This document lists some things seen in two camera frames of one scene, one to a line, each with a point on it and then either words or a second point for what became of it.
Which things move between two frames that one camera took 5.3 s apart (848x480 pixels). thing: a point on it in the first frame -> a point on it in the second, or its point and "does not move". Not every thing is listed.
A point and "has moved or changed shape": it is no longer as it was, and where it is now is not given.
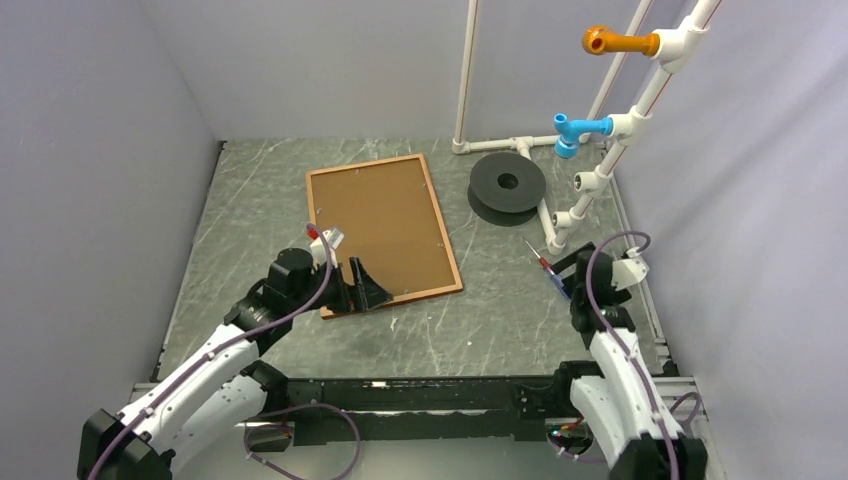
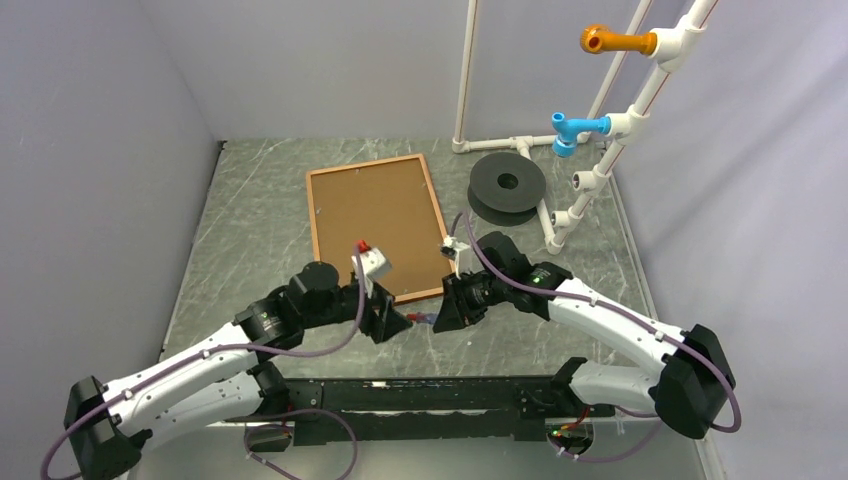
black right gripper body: (571, 288) -> (494, 289)
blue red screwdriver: (546, 266) has moved or changed shape
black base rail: (474, 409) does not move
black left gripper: (366, 291) -> (388, 321)
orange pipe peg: (598, 40) does not move
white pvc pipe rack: (677, 43) does not move
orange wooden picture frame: (389, 214) does not move
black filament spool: (505, 189) does not move
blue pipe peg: (567, 144) does not move
